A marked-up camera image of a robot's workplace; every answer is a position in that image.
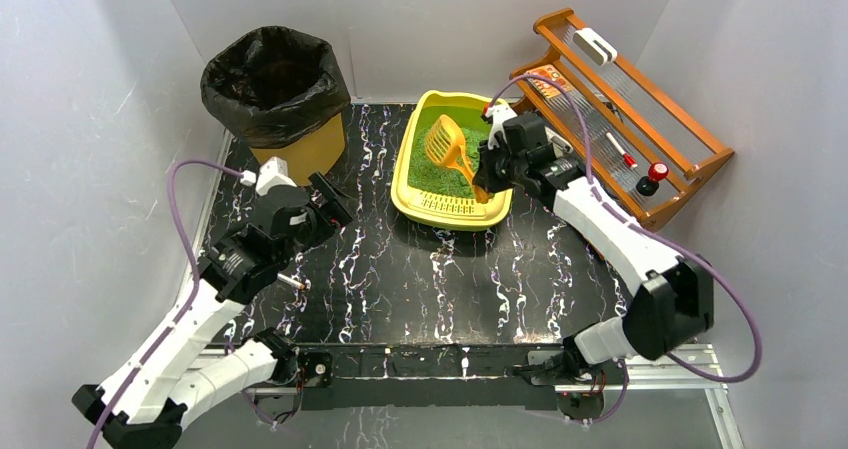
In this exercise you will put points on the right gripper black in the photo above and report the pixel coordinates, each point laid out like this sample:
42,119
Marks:
495,170

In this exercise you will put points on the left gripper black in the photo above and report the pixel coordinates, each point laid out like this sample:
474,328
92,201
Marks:
323,204

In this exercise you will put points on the yellow trash bin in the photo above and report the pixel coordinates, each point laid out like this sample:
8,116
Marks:
316,152

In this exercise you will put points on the orange litter scoop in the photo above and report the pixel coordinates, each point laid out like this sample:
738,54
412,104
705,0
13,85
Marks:
445,146

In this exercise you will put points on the yellow litter box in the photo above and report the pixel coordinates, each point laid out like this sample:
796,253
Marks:
437,196

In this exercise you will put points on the black trash bag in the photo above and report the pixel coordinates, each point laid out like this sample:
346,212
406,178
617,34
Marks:
274,86

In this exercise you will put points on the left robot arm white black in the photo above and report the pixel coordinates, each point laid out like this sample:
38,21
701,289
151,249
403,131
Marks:
155,396

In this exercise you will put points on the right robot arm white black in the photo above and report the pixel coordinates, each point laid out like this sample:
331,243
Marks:
672,295

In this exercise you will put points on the white marker pen on table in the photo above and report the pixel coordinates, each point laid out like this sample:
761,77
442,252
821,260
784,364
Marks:
291,282

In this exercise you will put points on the orange card packet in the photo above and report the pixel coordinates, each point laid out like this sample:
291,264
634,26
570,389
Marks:
546,89

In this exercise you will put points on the red capped marker on shelf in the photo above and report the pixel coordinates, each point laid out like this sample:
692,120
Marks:
627,158

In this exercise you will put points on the wooden shelf rack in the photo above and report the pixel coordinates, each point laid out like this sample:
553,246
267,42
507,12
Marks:
619,98

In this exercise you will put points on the red black stamp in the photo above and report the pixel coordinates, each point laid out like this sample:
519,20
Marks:
649,184

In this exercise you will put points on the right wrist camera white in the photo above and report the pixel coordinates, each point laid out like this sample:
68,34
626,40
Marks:
497,113

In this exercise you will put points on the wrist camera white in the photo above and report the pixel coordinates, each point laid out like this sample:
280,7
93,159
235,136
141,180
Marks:
272,173
497,113

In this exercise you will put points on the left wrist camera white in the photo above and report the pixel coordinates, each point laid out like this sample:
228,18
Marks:
272,173

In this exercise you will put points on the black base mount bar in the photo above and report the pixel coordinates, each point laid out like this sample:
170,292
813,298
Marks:
535,377

